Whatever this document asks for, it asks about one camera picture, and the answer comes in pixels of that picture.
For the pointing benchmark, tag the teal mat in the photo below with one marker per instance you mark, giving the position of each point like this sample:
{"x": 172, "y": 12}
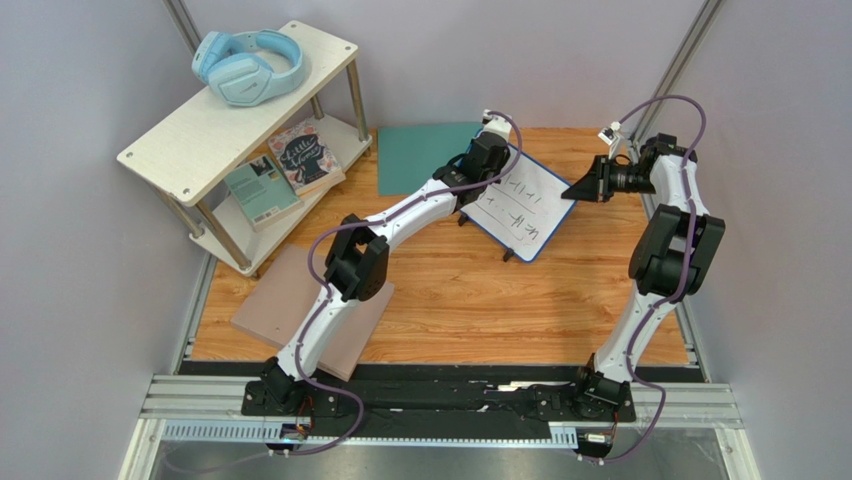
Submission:
{"x": 409, "y": 155}

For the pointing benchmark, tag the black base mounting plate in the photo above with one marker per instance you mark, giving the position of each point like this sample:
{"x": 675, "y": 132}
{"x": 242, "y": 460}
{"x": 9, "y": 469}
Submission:
{"x": 432, "y": 399}

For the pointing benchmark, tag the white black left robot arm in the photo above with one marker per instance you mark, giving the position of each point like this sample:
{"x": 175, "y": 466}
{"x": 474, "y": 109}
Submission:
{"x": 357, "y": 264}

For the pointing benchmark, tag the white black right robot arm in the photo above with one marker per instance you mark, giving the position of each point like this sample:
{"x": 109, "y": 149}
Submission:
{"x": 669, "y": 263}

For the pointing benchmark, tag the light blue headphones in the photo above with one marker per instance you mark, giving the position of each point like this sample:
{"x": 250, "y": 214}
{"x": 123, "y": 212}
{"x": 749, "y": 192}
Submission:
{"x": 230, "y": 66}

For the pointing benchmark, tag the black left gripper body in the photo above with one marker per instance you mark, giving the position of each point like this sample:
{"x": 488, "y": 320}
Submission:
{"x": 493, "y": 175}

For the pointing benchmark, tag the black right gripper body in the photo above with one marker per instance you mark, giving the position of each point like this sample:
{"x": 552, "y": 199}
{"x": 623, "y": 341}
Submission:
{"x": 600, "y": 180}

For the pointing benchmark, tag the floral cover book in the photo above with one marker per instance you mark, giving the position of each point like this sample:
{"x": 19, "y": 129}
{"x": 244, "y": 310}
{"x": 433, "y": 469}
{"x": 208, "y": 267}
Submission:
{"x": 304, "y": 158}

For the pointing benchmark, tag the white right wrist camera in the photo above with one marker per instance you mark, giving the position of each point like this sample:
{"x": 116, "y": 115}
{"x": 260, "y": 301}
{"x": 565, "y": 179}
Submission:
{"x": 612, "y": 136}

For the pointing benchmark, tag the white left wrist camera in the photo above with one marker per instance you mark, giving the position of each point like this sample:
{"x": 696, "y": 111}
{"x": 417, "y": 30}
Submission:
{"x": 497, "y": 123}

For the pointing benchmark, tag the blue framed whiteboard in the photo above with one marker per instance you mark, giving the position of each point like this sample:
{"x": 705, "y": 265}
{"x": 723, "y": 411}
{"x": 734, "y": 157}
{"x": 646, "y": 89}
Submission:
{"x": 524, "y": 210}

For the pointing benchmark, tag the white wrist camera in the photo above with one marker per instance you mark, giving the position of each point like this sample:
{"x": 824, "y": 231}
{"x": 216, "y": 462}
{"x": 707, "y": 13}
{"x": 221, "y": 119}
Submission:
{"x": 497, "y": 123}
{"x": 612, "y": 136}

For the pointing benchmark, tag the aluminium frame rail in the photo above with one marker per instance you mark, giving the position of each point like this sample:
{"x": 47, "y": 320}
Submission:
{"x": 207, "y": 408}

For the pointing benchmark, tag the teal cover book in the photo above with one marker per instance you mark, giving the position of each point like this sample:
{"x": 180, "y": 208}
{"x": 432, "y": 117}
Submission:
{"x": 262, "y": 193}

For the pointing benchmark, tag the pink square board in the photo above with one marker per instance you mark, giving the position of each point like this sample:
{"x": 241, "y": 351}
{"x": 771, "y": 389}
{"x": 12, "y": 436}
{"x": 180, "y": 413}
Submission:
{"x": 284, "y": 298}

